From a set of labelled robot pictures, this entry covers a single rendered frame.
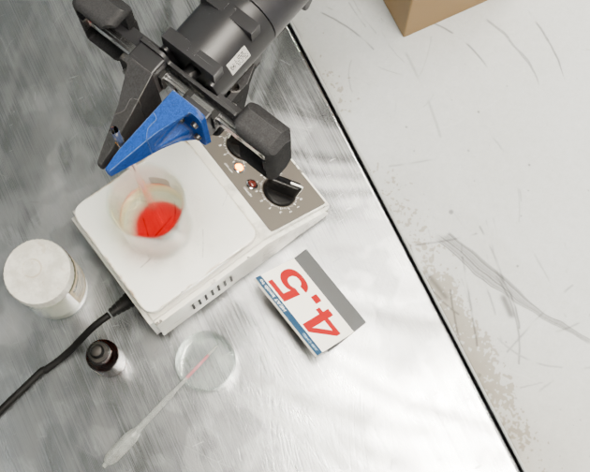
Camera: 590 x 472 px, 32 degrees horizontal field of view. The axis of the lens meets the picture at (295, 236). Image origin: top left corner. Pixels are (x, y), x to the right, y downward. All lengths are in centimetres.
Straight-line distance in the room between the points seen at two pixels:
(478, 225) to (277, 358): 23
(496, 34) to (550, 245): 22
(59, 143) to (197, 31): 33
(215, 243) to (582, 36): 44
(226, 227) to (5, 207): 24
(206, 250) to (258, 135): 21
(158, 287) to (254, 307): 12
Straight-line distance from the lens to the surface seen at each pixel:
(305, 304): 93
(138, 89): 72
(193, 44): 73
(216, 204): 89
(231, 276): 92
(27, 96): 105
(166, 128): 72
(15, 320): 99
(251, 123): 70
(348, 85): 102
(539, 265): 99
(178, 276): 88
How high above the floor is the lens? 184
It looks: 75 degrees down
